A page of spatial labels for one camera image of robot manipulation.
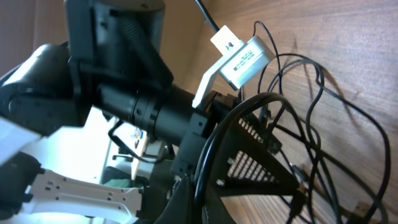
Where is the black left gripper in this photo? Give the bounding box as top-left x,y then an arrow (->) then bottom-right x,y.
170,93 -> 307,223

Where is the black usb cable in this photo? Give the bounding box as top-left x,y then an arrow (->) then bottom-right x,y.
239,20 -> 391,224

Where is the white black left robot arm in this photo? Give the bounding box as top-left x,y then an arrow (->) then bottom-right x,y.
1,0 -> 307,223

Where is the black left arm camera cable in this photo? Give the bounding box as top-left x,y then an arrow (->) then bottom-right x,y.
192,0 -> 299,218

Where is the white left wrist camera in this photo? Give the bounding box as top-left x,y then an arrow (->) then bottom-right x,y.
192,26 -> 275,108

